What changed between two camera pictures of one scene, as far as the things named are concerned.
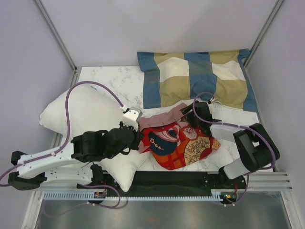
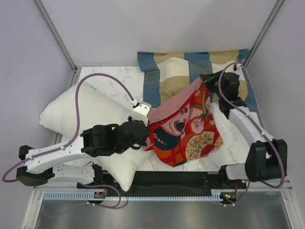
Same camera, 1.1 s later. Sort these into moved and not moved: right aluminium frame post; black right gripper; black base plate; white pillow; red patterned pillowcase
Moved: black right gripper; red patterned pillowcase
Not moved: right aluminium frame post; black base plate; white pillow
